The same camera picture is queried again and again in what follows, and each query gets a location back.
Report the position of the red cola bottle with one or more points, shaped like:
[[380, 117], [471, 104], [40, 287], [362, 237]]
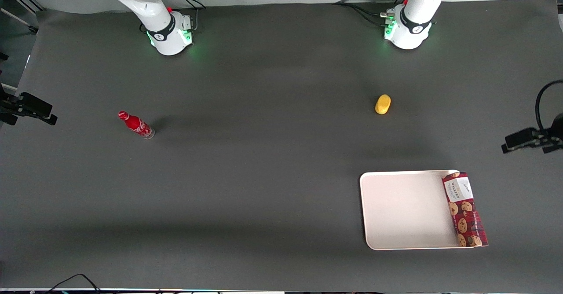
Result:
[[135, 124]]

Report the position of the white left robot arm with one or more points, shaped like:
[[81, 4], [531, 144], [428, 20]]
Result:
[[415, 21]]

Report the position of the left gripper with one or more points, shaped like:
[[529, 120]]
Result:
[[555, 139]]

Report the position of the dark grey table cloth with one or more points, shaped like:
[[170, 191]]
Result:
[[264, 153]]

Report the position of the red cookie box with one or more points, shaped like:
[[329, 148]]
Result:
[[465, 210]]

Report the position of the white rectangular tray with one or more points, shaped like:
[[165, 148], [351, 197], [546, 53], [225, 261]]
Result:
[[404, 210]]

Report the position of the yellow lemon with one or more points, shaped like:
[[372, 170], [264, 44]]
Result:
[[383, 104]]

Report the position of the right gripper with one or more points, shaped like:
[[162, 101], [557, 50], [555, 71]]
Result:
[[6, 105]]

